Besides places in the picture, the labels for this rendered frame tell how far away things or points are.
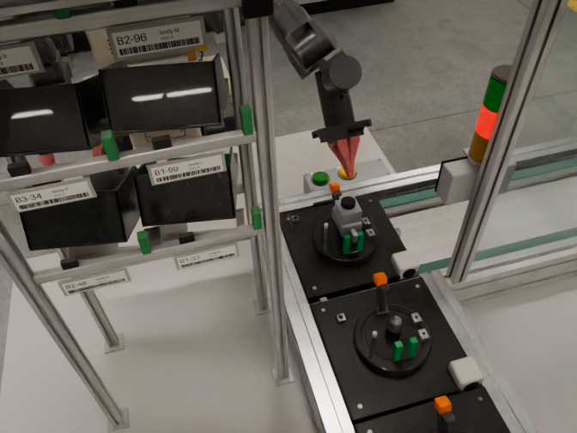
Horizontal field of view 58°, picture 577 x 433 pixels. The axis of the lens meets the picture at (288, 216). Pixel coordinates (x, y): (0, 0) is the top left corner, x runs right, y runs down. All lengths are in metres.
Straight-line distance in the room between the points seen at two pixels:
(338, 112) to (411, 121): 2.20
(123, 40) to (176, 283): 0.80
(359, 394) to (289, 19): 0.67
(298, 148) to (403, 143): 1.50
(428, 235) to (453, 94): 2.26
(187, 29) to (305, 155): 1.04
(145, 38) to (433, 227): 0.91
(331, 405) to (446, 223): 0.55
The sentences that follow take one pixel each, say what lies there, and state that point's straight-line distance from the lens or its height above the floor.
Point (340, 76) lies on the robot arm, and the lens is 0.90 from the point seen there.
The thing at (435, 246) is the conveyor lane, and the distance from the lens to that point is 1.23.
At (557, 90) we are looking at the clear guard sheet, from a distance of 0.88.
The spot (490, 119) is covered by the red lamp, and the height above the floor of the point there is 1.35.
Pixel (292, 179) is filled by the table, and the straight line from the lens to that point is 1.44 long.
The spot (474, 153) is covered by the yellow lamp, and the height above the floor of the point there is 1.27.
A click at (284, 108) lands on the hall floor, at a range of 3.21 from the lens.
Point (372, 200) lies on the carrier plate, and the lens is 1.23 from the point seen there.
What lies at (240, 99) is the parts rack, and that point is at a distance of 0.78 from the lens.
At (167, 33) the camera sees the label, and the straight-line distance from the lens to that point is 0.52.
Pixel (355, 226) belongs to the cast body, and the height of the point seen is 1.05.
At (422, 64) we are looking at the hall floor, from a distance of 3.70.
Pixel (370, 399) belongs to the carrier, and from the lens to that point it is 0.95.
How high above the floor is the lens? 1.83
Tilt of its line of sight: 47 degrees down
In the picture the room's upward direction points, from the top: 2 degrees counter-clockwise
